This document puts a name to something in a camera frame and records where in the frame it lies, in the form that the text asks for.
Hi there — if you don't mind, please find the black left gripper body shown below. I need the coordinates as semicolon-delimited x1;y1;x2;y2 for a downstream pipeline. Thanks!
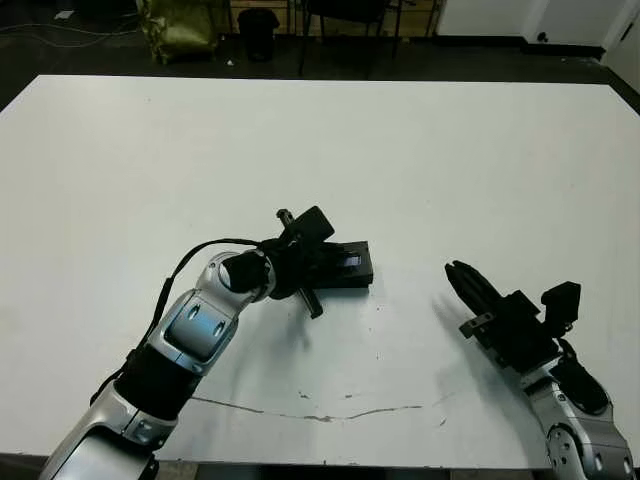
260;208;326;320

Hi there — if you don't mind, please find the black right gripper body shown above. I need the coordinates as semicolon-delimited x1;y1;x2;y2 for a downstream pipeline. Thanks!
458;289;564;374

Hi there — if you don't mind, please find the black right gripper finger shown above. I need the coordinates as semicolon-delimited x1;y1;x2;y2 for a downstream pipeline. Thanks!
443;262;489;321
449;259;504;314

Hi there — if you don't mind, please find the black box lid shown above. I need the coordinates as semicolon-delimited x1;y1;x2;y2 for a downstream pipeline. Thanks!
312;240;375;291

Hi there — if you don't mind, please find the black trash bin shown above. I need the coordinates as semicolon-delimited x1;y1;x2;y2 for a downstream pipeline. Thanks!
237;8;280;64

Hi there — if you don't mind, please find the black chair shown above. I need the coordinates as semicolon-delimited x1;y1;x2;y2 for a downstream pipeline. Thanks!
298;0;401;80

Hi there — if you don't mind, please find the wooden shelf unit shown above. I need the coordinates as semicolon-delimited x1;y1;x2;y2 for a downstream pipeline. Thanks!
219;0;441;37

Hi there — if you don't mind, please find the yellow-green plastic bag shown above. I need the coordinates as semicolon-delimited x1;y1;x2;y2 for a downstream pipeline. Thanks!
139;0;219;65

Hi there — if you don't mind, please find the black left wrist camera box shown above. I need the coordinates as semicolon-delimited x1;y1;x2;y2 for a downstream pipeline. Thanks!
294;205;336;246

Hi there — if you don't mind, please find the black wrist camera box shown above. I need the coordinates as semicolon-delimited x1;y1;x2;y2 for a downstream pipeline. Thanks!
294;205;336;246
540;282;583;335

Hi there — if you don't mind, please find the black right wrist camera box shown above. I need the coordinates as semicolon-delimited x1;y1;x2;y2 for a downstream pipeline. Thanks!
540;282;583;335

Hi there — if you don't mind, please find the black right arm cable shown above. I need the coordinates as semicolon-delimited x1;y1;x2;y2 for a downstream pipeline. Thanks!
557;337;581;364

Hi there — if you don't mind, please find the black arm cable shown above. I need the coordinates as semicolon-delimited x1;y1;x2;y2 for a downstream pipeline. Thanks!
557;337;581;364
89;237;266;406

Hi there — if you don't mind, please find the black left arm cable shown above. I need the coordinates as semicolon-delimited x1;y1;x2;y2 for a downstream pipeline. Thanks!
89;237;266;406

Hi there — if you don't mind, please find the thin white floor cable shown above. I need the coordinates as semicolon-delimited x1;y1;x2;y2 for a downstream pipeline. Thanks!
0;17;146;50

